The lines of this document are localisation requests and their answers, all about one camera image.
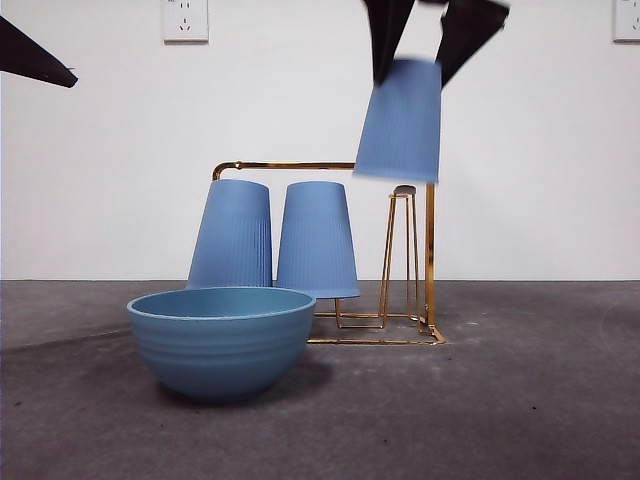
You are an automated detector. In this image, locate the blue ribbed bowl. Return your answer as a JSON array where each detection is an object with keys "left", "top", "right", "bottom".
[{"left": 125, "top": 286, "right": 317, "bottom": 405}]

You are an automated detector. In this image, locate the gold wire cup rack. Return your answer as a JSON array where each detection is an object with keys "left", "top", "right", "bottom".
[{"left": 210, "top": 159, "right": 448, "bottom": 346}]

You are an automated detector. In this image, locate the white wall socket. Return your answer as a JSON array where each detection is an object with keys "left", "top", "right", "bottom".
[
  {"left": 162, "top": 0, "right": 209, "bottom": 43},
  {"left": 613, "top": 0, "right": 640, "bottom": 43}
]

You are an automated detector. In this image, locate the blue ribbed cup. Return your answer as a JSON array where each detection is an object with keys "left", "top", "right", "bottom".
[
  {"left": 185, "top": 178, "right": 274, "bottom": 290},
  {"left": 352, "top": 58, "right": 444, "bottom": 184},
  {"left": 274, "top": 181, "right": 361, "bottom": 300}
]

